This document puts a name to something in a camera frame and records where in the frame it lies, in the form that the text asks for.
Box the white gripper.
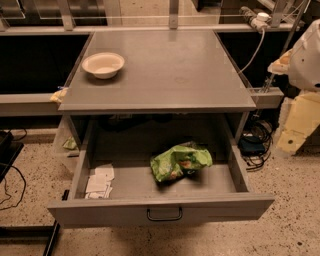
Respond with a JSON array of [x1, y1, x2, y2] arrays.
[[267, 50, 320, 154]]

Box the green rice chip bag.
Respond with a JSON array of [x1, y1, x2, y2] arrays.
[[150, 141, 213, 183]]

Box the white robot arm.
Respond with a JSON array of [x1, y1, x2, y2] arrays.
[[268, 20, 320, 154]]

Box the grey cabinet counter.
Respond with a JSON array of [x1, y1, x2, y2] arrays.
[[59, 30, 256, 115]]

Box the open grey drawer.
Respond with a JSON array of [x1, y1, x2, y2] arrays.
[[48, 114, 274, 228]]

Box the white power strip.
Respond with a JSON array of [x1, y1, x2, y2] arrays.
[[239, 6, 270, 32]]

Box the dark blue box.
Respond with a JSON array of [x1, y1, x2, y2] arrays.
[[238, 136, 265, 156]]

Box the white paper bowl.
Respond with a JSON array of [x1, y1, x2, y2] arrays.
[[82, 52, 125, 79]]

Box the white paper slips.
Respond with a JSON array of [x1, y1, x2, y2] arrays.
[[85, 164, 115, 199]]

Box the small green wrapper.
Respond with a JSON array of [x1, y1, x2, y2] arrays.
[[63, 137, 77, 150]]

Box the black stand base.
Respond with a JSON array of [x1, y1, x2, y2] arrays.
[[0, 129, 71, 256]]

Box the white power cable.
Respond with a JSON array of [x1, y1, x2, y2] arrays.
[[237, 27, 266, 75]]

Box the black cable bundle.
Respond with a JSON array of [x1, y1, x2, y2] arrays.
[[240, 118, 274, 172]]

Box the black drawer handle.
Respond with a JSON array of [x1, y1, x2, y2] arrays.
[[146, 207, 183, 222]]

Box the black floor cable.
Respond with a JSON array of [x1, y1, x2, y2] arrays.
[[0, 129, 28, 212]]

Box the grey metal rail frame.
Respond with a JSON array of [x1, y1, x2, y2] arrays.
[[0, 0, 306, 118]]

